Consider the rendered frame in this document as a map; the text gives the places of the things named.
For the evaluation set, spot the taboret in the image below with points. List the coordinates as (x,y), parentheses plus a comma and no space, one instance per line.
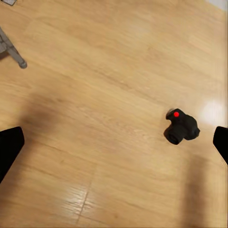
(6,44)

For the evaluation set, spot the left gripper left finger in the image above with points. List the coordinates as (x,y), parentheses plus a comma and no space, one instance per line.
(11,143)

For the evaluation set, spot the digital camera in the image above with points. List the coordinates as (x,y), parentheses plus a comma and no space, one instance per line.
(183,126)

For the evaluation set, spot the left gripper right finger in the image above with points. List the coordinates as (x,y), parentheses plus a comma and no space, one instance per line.
(220,140)

